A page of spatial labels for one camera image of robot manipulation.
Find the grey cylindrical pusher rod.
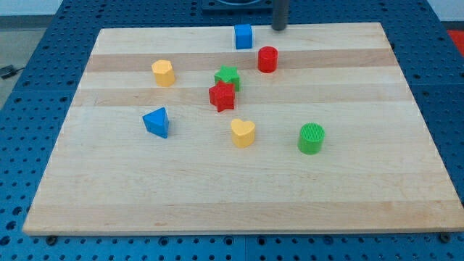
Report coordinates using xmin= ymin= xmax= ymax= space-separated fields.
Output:
xmin=271 ymin=0 xmax=290 ymax=31

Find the blue cube block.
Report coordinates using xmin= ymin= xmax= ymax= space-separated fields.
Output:
xmin=234 ymin=24 xmax=253 ymax=49

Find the wooden board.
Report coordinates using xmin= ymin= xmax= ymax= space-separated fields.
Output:
xmin=23 ymin=22 xmax=463 ymax=236

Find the red cylinder block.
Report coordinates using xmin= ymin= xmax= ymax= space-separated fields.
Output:
xmin=257 ymin=46 xmax=278 ymax=73

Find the green star block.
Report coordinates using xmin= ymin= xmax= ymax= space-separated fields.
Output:
xmin=214 ymin=65 xmax=241 ymax=92

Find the red star block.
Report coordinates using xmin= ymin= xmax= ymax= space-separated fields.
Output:
xmin=209 ymin=80 xmax=235 ymax=112

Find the yellow heart block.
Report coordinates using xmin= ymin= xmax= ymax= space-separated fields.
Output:
xmin=231 ymin=118 xmax=256 ymax=148

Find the yellow hexagon block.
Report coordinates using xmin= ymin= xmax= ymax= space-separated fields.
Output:
xmin=152 ymin=59 xmax=175 ymax=87

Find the green cylinder block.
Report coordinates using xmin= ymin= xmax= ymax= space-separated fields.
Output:
xmin=297 ymin=123 xmax=326 ymax=155

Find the blue triangle block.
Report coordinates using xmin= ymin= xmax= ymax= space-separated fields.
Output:
xmin=142 ymin=107 xmax=170 ymax=138

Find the red object at edge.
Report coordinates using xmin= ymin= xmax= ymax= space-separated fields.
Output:
xmin=447 ymin=29 xmax=464 ymax=56

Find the black cable on floor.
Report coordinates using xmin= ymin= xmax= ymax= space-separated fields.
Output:
xmin=0 ymin=64 xmax=25 ymax=80

